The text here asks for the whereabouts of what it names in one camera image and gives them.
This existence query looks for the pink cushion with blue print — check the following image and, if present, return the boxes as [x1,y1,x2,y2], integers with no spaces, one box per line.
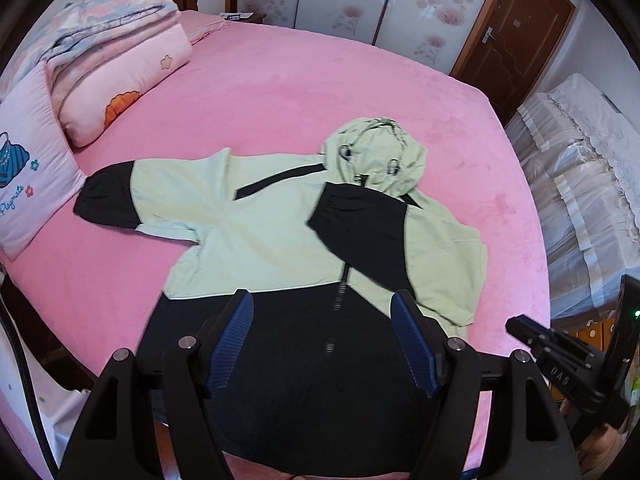
[0,62,87,262]

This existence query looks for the pink pillow with orange flower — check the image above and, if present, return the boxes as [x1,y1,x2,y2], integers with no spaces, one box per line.
[47,24,194,149]

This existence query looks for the folded floral quilt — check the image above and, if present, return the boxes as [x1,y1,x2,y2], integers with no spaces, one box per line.
[10,0,182,111]

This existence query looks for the green and black hooded jacket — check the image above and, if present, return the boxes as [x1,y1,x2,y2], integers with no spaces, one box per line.
[73,116,488,476]

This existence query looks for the white lace covered sofa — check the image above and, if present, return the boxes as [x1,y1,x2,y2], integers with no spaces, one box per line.
[504,72,640,322]

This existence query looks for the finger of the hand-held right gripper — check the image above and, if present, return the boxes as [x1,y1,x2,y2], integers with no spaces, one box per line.
[505,315,597,361]
[531,344,610,411]

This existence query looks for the black cable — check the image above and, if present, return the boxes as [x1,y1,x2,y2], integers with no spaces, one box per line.
[0,295,58,480]

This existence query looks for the bed with pink sheet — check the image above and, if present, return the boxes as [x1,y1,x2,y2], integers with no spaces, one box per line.
[0,7,553,480]

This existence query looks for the white floral bed skirt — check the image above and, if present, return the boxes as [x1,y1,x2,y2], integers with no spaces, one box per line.
[0,330,97,480]

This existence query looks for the person's right hand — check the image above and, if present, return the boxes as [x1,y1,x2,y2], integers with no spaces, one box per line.
[582,425,629,468]

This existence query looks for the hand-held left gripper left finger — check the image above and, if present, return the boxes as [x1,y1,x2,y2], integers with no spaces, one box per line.
[59,288,256,480]

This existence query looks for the brown wooden door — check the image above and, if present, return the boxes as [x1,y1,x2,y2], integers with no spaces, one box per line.
[449,0,577,127]

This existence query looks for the orange wooden cabinet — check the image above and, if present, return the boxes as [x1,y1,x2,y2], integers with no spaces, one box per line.
[574,309,618,343]

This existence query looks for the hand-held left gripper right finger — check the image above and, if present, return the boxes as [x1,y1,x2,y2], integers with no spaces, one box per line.
[390,288,583,480]

